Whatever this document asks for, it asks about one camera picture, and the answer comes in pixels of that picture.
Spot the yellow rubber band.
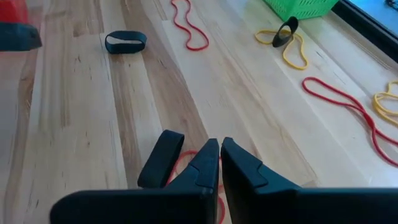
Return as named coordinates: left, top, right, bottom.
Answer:
left=254, top=29, right=309, bottom=71
left=373, top=80, right=398, bottom=127

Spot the green plastic basket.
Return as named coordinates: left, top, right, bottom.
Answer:
left=262, top=0, right=340, bottom=22

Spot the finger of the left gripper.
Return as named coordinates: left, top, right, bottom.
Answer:
left=0, top=21, right=43, bottom=52

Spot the red rubber band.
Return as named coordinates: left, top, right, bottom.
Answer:
left=302, top=77, right=398, bottom=167
left=165, top=149, right=226, bottom=224
left=170, top=0, right=210, bottom=52

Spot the black aluminium table frame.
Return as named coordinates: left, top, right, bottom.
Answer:
left=331, top=0, right=398, bottom=65

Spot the red plastic basket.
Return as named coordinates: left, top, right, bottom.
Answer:
left=0, top=0, right=29, bottom=25

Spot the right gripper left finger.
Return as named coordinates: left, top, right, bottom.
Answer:
left=49, top=138, right=223, bottom=224

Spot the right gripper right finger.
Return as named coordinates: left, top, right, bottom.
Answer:
left=220, top=136, right=398, bottom=224

